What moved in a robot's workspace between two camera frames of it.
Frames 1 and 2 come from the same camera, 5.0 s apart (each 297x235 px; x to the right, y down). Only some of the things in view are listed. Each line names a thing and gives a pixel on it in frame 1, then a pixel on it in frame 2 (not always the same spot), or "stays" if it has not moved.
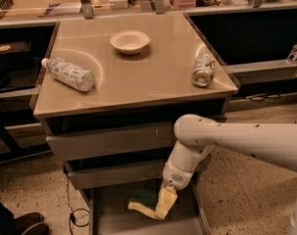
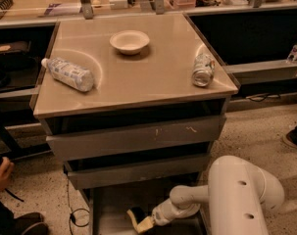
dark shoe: [26, 223] stays
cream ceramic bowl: [129, 42] stays
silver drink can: [203, 70] stays
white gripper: [173, 178] -> [160, 215]
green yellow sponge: [144, 201] -> [143, 225]
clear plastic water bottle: [70, 73] stays
